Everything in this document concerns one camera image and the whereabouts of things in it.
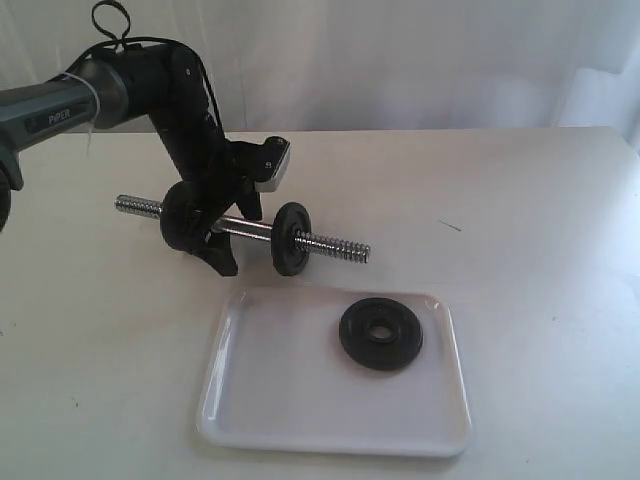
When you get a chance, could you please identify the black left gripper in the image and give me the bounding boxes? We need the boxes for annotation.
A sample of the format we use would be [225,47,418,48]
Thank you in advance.
[169,134,263,277]

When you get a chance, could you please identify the chrome threaded dumbbell bar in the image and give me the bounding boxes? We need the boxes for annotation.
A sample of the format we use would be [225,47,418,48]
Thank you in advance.
[114,194,371,264]

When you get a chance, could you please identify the black weight plate end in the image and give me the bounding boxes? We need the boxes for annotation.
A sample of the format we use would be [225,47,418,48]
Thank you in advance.
[160,180,200,253]

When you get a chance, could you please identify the black weight plate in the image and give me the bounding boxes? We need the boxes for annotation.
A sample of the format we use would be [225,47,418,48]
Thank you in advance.
[338,297,425,372]
[270,202,311,277]

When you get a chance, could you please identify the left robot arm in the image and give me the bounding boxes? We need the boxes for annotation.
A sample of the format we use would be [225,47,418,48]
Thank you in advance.
[1,40,288,276]

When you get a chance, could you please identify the white plastic tray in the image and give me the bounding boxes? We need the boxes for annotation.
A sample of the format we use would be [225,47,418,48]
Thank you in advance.
[196,287,472,458]

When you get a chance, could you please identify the white curtain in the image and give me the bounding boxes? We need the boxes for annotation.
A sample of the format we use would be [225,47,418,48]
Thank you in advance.
[1,1,639,146]

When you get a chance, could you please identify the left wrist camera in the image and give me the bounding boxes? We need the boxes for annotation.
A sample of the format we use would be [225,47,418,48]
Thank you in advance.
[252,136,291,193]

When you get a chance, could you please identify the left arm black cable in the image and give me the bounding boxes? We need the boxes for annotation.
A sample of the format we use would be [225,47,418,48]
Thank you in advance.
[79,0,226,136]

